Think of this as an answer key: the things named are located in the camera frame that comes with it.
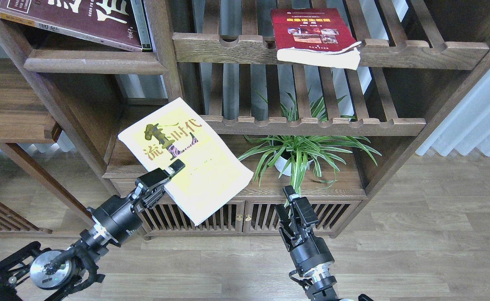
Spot dark wooden bookshelf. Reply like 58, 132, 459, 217
0, 0, 490, 240

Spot red book white pages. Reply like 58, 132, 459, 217
270, 8, 361, 70

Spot dark maroon book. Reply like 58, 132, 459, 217
0, 0, 151, 52

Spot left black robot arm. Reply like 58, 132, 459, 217
0, 160, 185, 301

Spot white plant pot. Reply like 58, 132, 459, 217
274, 150, 313, 178

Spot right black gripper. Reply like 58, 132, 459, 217
275, 185, 334, 278

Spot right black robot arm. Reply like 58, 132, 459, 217
275, 185, 341, 301

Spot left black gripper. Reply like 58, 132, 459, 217
87, 159, 185, 247

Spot white curtain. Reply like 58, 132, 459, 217
416, 69, 490, 157

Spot yellow green book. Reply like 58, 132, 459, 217
117, 98, 253, 226

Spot green spider plant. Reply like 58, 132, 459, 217
236, 88, 382, 201

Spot wooden side table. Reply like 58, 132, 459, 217
0, 59, 94, 225

